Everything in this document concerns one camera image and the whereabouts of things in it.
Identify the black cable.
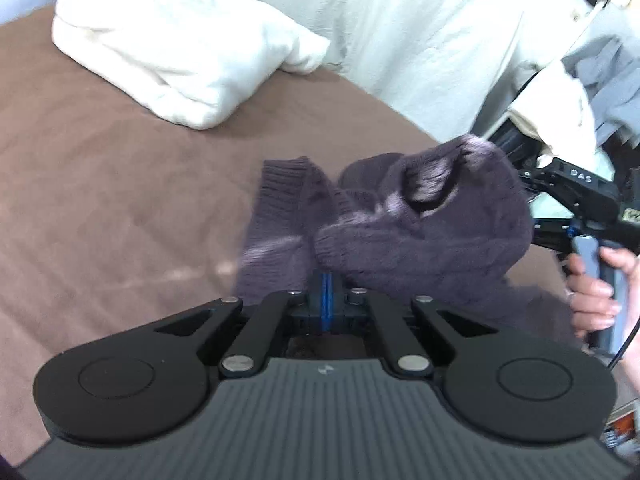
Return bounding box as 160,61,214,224
606,305,640,372

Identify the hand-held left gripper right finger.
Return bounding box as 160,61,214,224
325,270,498,377

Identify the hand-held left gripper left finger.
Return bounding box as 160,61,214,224
154,270,327,377

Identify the purple knit sweater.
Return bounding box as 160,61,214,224
234,134,576,347

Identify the person's right hand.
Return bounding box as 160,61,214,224
566,247,640,341

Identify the white folded blanket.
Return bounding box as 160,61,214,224
51,0,332,131

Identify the white hanging garment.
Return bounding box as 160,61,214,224
505,57,608,161

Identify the grey hanging garment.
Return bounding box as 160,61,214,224
561,35,640,146

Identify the white curtain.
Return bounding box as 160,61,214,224
165,0,601,146

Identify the brown bed sheet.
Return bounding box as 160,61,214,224
0,4,576,467

